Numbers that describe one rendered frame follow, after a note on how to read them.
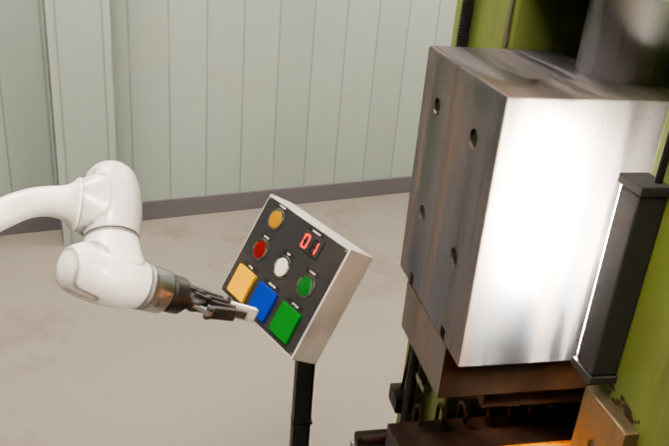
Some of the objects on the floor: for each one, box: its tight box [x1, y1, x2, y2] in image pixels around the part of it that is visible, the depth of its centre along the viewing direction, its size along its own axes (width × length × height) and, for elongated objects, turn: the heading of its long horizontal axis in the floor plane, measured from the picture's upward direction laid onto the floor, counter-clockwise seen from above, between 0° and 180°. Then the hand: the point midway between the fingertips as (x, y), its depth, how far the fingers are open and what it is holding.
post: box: [289, 360, 313, 446], centre depth 191 cm, size 4×4×108 cm
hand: (242, 312), depth 149 cm, fingers closed
